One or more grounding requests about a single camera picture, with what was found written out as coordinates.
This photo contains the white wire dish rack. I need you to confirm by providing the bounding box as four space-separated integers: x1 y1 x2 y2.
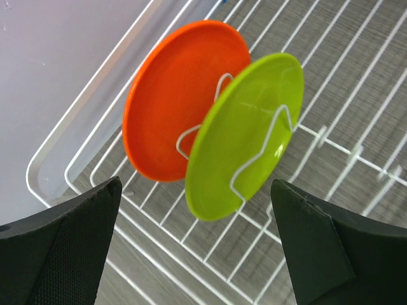
25 1 406 304

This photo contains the green plate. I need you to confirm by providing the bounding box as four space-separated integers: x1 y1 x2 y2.
185 53 305 221

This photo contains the orange plate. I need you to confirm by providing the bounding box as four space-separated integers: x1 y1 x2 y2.
122 20 251 182

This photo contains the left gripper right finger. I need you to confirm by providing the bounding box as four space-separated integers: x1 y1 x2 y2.
270 179 406 304

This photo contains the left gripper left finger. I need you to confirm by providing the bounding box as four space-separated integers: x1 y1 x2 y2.
1 177 122 304

